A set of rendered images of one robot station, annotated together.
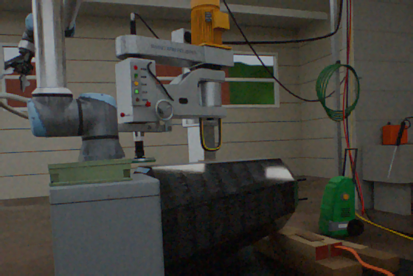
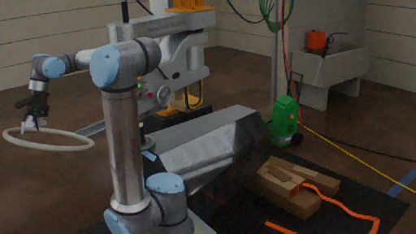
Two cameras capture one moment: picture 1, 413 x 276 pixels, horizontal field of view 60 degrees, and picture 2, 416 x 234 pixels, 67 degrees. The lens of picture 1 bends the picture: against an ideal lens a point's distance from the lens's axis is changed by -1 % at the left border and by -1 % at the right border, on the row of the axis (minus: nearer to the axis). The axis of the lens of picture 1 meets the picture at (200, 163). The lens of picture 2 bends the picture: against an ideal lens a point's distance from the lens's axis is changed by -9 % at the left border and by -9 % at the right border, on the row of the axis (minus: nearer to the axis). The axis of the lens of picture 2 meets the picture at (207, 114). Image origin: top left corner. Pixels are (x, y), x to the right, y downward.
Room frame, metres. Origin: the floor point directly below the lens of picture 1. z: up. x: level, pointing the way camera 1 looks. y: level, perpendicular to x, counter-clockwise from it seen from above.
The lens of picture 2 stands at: (0.35, 0.58, 1.94)
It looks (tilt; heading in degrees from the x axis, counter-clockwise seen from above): 22 degrees down; 343
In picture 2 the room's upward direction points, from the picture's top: 2 degrees counter-clockwise
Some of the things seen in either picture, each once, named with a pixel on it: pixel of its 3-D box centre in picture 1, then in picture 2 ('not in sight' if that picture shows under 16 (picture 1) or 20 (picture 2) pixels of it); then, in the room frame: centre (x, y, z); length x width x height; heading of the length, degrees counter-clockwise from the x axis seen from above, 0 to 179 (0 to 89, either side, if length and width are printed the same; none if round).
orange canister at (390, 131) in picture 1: (397, 133); (318, 39); (4.86, -2.70, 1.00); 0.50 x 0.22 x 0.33; 108
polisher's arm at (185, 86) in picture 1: (184, 99); (171, 68); (2.73, 0.10, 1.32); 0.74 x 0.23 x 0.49; 129
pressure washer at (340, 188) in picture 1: (338, 191); (284, 109); (3.64, -1.39, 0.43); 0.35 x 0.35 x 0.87; 7
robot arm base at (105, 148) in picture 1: (101, 148); (171, 222); (1.50, 0.41, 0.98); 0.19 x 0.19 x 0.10
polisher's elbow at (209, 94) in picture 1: (209, 95); (191, 55); (2.91, -0.09, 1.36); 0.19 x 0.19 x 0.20
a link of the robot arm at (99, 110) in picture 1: (96, 116); (165, 197); (1.50, 0.42, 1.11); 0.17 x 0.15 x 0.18; 119
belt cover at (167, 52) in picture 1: (175, 57); (163, 26); (2.72, 0.14, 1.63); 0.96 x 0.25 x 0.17; 129
